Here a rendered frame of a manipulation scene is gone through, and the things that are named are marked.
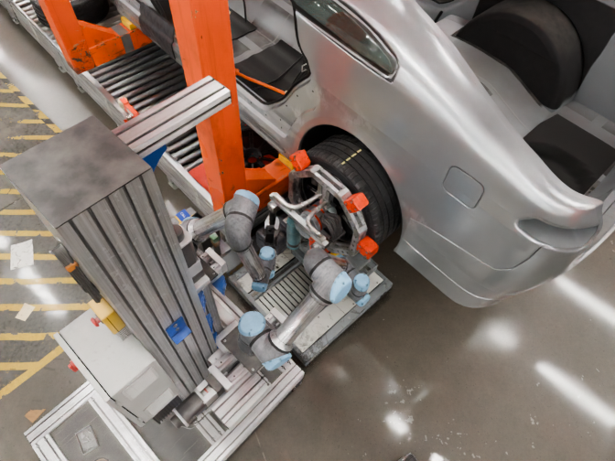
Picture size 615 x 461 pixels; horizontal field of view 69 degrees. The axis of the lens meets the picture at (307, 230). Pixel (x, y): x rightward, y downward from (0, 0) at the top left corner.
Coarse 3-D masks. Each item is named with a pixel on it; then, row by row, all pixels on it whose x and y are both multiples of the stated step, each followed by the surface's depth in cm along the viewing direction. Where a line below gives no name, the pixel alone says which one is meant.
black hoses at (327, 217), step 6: (330, 204) 235; (324, 216) 226; (330, 216) 221; (336, 216) 222; (324, 222) 220; (336, 222) 219; (330, 228) 219; (336, 228) 220; (330, 234) 219; (336, 234) 222; (342, 234) 224; (330, 240) 222; (336, 240) 222
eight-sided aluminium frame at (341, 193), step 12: (312, 168) 227; (288, 180) 252; (300, 180) 253; (324, 180) 223; (336, 180) 224; (288, 192) 260; (336, 192) 220; (348, 192) 220; (348, 216) 224; (360, 216) 225; (360, 228) 225; (360, 240) 237; (336, 252) 258; (348, 252) 246
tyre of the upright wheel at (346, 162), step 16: (320, 144) 242; (336, 144) 233; (352, 144) 232; (320, 160) 230; (336, 160) 224; (352, 160) 224; (368, 160) 225; (352, 176) 220; (368, 176) 223; (384, 176) 225; (352, 192) 224; (368, 192) 220; (384, 192) 225; (368, 208) 222; (384, 208) 226; (400, 208) 234; (368, 224) 230; (384, 224) 230; (400, 224) 247
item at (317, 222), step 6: (306, 210) 239; (324, 210) 238; (330, 210) 240; (336, 210) 243; (300, 216) 238; (306, 216) 236; (318, 216) 237; (294, 222) 242; (312, 222) 235; (318, 222) 236; (330, 222) 244; (300, 228) 240; (318, 228) 238; (306, 234) 239
